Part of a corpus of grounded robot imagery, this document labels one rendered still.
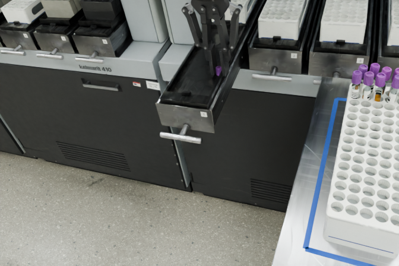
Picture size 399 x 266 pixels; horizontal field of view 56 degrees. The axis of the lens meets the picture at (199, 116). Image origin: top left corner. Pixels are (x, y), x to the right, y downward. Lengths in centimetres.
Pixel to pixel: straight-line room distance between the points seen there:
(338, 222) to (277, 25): 57
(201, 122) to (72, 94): 70
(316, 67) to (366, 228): 53
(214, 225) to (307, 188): 96
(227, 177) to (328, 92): 68
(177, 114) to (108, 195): 99
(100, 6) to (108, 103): 34
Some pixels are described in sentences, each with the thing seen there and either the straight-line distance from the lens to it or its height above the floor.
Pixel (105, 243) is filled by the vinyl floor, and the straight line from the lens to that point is 166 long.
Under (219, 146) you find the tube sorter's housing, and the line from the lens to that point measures 129.
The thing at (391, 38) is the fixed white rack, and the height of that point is 83.
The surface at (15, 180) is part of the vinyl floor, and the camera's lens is 209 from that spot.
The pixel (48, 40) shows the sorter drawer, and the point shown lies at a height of 78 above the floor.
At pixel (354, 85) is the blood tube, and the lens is 70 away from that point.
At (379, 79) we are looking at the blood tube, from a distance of 69.
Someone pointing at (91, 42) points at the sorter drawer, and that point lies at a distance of 122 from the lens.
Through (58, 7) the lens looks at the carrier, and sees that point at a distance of 133.
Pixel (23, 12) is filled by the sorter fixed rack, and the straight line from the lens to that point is 138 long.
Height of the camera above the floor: 134
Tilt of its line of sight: 42 degrees down
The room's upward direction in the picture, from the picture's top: 11 degrees counter-clockwise
